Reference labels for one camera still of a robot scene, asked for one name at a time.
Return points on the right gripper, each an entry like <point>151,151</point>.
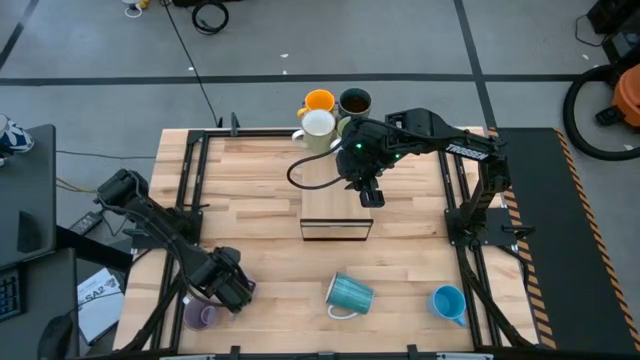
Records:
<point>365,150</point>

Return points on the wooden shelf riser black frame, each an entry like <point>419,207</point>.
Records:
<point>325,205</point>

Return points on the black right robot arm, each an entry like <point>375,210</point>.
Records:
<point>465,150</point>

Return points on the black metal table frame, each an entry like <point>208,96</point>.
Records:
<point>250,132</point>

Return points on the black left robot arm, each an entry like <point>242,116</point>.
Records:
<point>150,220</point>

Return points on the black computer mouse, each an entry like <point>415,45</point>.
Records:
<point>55,340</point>

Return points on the orange mug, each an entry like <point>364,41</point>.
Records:
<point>320,100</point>

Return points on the black mat hazard stripes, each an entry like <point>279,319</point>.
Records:
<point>575,300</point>

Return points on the black desk stand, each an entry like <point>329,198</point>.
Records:
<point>29,235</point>

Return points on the backlit keyboard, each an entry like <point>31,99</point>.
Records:
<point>10,295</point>

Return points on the light blue mug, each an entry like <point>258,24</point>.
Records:
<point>447,302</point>

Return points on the grey mug dark interior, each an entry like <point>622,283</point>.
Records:
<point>355,102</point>

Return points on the pale green mug white interior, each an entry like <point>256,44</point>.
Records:
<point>317,125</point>

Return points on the white paper booklet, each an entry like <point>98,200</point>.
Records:
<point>100,310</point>

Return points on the blue white patterned object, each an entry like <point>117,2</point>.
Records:
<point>15,137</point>

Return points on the black equipment case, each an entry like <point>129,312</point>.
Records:
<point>620,20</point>

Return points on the grey desk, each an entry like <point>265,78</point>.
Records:
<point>45,290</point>
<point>30,190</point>

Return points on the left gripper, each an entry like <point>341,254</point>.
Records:
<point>227,277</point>

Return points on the black table clamp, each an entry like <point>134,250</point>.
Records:
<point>235,352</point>
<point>234,122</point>
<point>412,351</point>

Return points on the orange vacuum cleaner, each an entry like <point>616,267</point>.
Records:
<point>627,95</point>

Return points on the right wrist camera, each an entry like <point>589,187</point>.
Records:
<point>372,198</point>

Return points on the black power adapter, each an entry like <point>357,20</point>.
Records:
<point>87,222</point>

